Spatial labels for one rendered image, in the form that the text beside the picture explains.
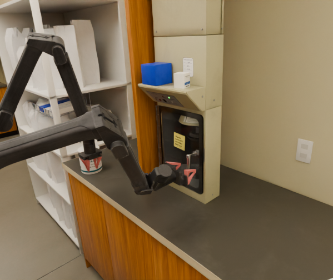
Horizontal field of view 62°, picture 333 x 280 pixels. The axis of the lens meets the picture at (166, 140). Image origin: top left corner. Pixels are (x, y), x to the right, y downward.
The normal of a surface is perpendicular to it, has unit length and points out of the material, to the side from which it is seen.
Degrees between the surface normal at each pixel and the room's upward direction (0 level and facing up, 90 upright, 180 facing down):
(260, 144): 90
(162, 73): 90
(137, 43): 90
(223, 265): 0
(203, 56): 90
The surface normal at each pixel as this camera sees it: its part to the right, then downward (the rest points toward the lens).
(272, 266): -0.04, -0.93
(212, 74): 0.67, 0.24
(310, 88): -0.74, 0.27
